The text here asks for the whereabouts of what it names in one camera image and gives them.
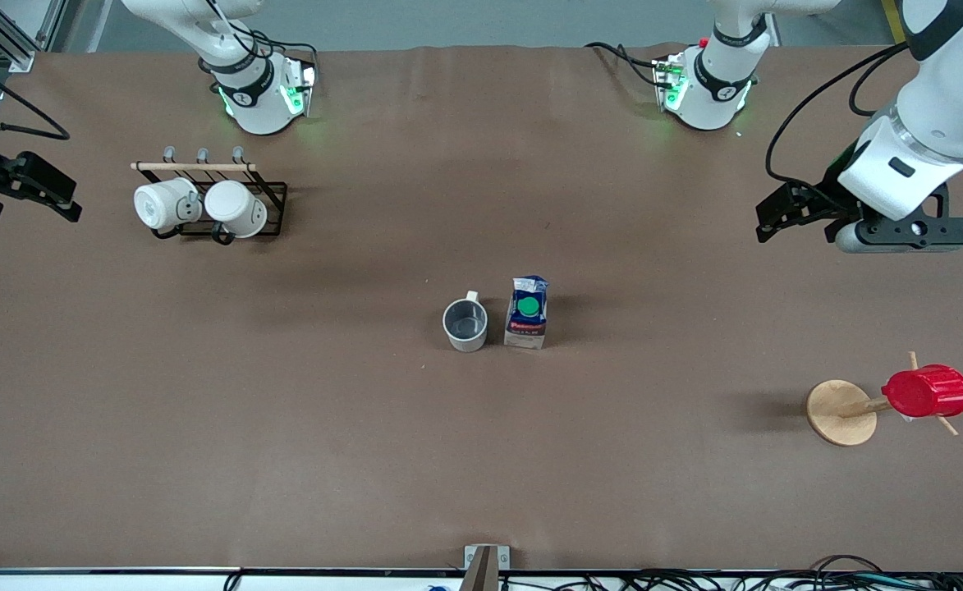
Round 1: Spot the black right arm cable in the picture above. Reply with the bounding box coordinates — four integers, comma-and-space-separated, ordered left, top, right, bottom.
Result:
0, 49, 71, 140

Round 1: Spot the brown table cover sheet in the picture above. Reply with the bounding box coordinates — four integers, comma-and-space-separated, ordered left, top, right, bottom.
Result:
0, 45, 963, 572

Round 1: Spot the blue milk carton green cap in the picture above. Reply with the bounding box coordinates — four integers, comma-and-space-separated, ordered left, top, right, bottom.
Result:
503, 276, 549, 350

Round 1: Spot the black wire mug rack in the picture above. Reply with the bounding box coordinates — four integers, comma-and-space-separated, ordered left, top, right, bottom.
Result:
131, 146, 289, 245

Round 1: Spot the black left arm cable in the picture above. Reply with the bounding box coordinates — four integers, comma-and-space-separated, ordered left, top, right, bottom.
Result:
764, 41, 913, 186

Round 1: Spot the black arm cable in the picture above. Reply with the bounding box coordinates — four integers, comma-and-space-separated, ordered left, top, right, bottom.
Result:
0, 49, 71, 140
764, 41, 913, 186

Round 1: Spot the black base cable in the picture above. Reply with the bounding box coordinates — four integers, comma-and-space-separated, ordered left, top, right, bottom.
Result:
586, 41, 664, 88

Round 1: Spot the red plastic cup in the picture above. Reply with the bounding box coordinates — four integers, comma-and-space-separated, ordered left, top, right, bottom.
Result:
882, 365, 963, 418

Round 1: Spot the aluminium frame profile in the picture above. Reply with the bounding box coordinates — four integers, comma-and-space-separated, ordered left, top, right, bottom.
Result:
0, 0, 65, 73

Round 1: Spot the white mug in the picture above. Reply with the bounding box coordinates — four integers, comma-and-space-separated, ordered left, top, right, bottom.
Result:
204, 181, 268, 239
134, 178, 203, 233

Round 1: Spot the wooden mug tree stand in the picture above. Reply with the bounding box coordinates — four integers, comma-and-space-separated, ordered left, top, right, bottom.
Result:
806, 351, 963, 447

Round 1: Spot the metal bracket with post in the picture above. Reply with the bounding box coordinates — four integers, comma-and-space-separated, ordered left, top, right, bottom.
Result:
463, 544, 511, 591

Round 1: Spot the grey mug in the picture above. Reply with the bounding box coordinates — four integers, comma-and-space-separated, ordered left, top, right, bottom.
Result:
443, 291, 488, 353

